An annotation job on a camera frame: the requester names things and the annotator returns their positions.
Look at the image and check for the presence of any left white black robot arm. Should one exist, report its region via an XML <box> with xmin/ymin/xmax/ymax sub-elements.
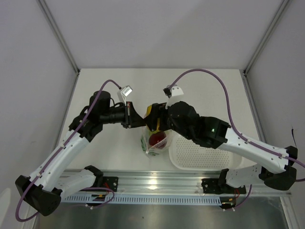
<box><xmin>15</xmin><ymin>86</ymin><xmax>145</xmax><ymax>216</ymax></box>

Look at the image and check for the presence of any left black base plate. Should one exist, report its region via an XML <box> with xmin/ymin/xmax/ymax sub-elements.
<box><xmin>78</xmin><ymin>176</ymin><xmax>119</xmax><ymax>192</ymax></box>

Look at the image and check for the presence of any white perforated plastic basket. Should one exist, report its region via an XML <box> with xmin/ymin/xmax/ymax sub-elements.
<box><xmin>168</xmin><ymin>134</ymin><xmax>243</xmax><ymax>171</ymax></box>

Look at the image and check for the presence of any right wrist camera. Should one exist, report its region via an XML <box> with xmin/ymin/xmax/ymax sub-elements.
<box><xmin>163</xmin><ymin>84</ymin><xmax>184</xmax><ymax>109</ymax></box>

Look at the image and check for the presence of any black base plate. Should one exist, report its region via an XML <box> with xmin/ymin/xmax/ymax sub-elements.
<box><xmin>78</xmin><ymin>176</ymin><xmax>119</xmax><ymax>192</ymax></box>
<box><xmin>201</xmin><ymin>178</ymin><xmax>246</xmax><ymax>195</ymax></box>

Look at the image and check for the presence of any left aluminium frame post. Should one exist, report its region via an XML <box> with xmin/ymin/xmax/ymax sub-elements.
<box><xmin>35</xmin><ymin>0</ymin><xmax>80</xmax><ymax>74</ymax></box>

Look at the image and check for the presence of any red apple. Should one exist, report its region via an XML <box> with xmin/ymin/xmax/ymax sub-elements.
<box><xmin>149</xmin><ymin>132</ymin><xmax>166</xmax><ymax>149</ymax></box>

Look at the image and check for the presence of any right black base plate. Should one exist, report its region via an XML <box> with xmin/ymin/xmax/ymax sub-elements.
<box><xmin>201</xmin><ymin>178</ymin><xmax>246</xmax><ymax>195</ymax></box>

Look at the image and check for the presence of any right aluminium frame post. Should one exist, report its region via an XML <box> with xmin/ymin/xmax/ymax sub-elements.
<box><xmin>243</xmin><ymin>0</ymin><xmax>293</xmax><ymax>74</ymax></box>

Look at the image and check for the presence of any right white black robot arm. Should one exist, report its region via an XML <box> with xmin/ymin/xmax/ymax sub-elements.
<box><xmin>144</xmin><ymin>101</ymin><xmax>297</xmax><ymax>193</ymax></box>

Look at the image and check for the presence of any aluminium mounting rail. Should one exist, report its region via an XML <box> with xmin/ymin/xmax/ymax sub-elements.
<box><xmin>59</xmin><ymin>170</ymin><xmax>293</xmax><ymax>196</ymax></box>

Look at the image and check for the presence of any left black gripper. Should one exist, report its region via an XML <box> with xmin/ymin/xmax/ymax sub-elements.
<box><xmin>100</xmin><ymin>101</ymin><xmax>147</xmax><ymax>128</ymax></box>

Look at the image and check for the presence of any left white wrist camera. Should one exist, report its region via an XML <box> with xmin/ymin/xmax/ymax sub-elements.
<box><xmin>117</xmin><ymin>85</ymin><xmax>132</xmax><ymax>104</ymax></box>

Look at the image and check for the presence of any green lettuce leaf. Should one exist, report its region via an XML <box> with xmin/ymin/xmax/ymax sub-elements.
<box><xmin>141</xmin><ymin>136</ymin><xmax>163</xmax><ymax>156</ymax></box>

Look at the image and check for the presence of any aluminium frame post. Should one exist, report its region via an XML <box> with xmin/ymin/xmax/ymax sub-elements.
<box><xmin>35</xmin><ymin>0</ymin><xmax>80</xmax><ymax>74</ymax></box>
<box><xmin>243</xmin><ymin>0</ymin><xmax>293</xmax><ymax>74</ymax></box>

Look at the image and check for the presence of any yellow orange mango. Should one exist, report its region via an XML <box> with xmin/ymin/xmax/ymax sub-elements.
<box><xmin>145</xmin><ymin>104</ymin><xmax>161</xmax><ymax>134</ymax></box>

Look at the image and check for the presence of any clear pink zip top bag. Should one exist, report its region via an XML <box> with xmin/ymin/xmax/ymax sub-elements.
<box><xmin>140</xmin><ymin>126</ymin><xmax>174</xmax><ymax>157</ymax></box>

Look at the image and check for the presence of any white slotted cable duct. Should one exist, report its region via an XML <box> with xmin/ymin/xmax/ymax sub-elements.
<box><xmin>62</xmin><ymin>193</ymin><xmax>221</xmax><ymax>206</ymax></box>

